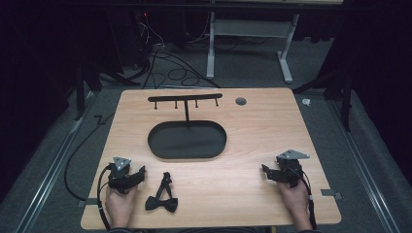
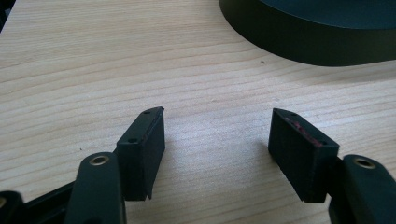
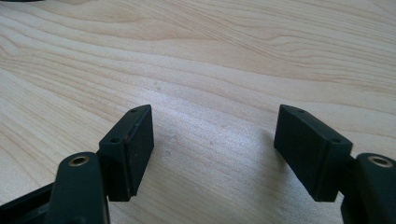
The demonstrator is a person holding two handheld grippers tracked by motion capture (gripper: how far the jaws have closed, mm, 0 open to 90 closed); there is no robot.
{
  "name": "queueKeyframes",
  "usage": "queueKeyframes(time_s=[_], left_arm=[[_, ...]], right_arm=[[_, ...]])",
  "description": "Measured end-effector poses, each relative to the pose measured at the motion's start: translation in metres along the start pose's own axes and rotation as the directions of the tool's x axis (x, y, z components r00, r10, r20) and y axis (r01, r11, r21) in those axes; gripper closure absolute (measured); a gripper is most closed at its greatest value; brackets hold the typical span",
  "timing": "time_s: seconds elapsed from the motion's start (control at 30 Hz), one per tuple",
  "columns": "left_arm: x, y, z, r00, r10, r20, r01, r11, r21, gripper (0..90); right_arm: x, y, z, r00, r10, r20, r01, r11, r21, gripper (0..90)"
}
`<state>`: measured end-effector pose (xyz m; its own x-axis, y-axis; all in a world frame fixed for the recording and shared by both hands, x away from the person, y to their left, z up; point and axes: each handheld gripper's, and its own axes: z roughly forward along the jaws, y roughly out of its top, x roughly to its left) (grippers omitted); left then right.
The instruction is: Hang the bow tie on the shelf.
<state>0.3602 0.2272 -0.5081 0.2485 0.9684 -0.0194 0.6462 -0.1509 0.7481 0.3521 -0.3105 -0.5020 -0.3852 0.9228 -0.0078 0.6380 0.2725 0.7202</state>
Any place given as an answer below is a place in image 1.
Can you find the black bow tie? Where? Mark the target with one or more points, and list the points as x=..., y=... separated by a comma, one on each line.
x=163, y=199

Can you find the grey tape strip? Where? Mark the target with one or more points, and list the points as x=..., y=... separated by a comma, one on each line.
x=331, y=193
x=87, y=202

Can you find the black hanger stand with tray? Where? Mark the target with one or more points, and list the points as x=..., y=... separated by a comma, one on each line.
x=187, y=139

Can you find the person's right hand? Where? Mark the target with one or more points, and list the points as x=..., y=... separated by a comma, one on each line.
x=296, y=202

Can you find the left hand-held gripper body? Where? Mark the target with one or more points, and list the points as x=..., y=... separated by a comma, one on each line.
x=120, y=174

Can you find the white crumpled scrap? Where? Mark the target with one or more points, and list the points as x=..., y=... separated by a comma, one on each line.
x=306, y=102

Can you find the metal floor rail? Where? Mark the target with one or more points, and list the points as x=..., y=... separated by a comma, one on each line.
x=366, y=174
x=48, y=181

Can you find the white desk frame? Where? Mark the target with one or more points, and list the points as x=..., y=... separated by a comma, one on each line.
x=212, y=58

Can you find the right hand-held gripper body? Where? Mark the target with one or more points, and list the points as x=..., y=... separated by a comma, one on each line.
x=290, y=168

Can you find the person's left hand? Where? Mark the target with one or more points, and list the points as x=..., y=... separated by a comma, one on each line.
x=120, y=207

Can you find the black metal stand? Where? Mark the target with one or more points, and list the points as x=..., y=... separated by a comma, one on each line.
x=347, y=97
x=81, y=93

